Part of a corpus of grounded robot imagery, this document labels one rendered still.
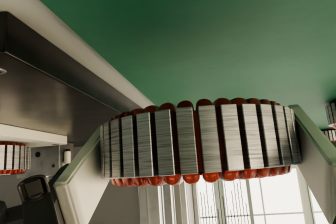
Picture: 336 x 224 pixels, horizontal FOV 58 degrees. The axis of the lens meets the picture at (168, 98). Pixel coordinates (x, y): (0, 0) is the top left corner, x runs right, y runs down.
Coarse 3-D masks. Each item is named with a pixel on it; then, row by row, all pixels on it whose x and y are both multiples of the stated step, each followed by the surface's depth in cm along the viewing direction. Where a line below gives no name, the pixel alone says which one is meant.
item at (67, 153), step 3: (66, 150) 50; (69, 150) 50; (66, 153) 49; (69, 153) 50; (66, 156) 49; (69, 156) 50; (66, 159) 49; (69, 159) 49; (63, 162) 49; (66, 162) 49; (69, 162) 49
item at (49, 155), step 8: (64, 144) 51; (72, 144) 53; (32, 152) 49; (40, 152) 49; (48, 152) 49; (56, 152) 49; (72, 152) 53; (32, 160) 49; (40, 160) 49; (48, 160) 49; (56, 160) 48; (32, 168) 49; (40, 168) 49; (48, 168) 48; (56, 168) 48; (16, 176) 49; (24, 176) 49
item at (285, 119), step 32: (128, 128) 14; (160, 128) 13; (192, 128) 13; (224, 128) 13; (256, 128) 13; (288, 128) 14; (128, 160) 14; (160, 160) 13; (192, 160) 12; (224, 160) 13; (256, 160) 13; (288, 160) 14
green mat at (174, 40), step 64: (64, 0) 14; (128, 0) 14; (192, 0) 15; (256, 0) 15; (320, 0) 15; (128, 64) 23; (192, 64) 24; (256, 64) 25; (320, 64) 26; (320, 128) 83
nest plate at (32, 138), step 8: (0, 128) 31; (8, 128) 32; (16, 128) 33; (24, 128) 35; (0, 136) 32; (8, 136) 32; (16, 136) 33; (24, 136) 34; (32, 136) 36; (40, 136) 38; (48, 136) 39; (56, 136) 41; (64, 136) 43; (32, 144) 41; (40, 144) 42; (48, 144) 43; (56, 144) 43
